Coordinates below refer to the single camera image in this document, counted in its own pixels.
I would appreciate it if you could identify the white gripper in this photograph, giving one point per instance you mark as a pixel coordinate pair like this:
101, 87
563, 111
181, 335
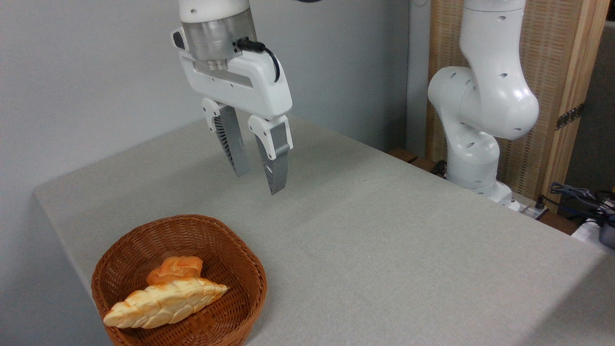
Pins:
250, 89

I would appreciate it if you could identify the wooden rattan screen panel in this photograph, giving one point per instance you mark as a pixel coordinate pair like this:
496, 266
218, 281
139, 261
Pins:
552, 57

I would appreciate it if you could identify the black metal hinge bracket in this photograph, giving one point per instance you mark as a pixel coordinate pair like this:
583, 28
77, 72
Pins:
570, 117

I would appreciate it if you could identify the long braided bread loaf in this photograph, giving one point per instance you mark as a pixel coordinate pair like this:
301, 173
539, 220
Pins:
163, 302

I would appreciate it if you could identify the brown wicker basket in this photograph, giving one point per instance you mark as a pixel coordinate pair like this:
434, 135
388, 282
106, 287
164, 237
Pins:
240, 298

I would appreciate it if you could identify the dark grey round container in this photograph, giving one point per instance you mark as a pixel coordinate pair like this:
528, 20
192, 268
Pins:
608, 235

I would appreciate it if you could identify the round orange bread bun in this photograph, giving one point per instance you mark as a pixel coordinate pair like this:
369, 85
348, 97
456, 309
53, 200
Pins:
175, 268

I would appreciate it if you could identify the grey tablecloth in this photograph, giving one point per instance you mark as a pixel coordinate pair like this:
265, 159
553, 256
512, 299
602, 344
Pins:
384, 240

